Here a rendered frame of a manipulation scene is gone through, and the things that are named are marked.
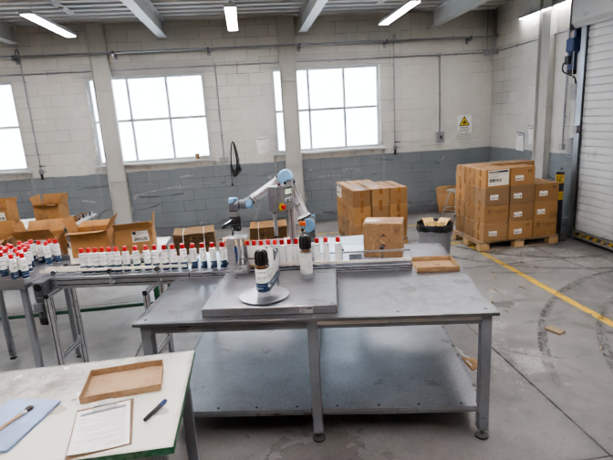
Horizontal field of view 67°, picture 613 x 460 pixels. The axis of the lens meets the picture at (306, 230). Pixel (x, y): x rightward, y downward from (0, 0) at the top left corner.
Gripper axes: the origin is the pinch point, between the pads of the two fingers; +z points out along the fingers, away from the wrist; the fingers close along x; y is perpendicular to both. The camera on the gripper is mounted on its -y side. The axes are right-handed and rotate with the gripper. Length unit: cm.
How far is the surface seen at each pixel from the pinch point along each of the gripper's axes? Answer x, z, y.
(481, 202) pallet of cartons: 219, 23, 329
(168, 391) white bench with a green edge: -182, 21, -25
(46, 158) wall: 503, -47, -335
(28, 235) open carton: 66, -2, -185
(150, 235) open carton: 74, 8, -81
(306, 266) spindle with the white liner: -76, 2, 51
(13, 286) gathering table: -26, 17, -160
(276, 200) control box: -42, -38, 35
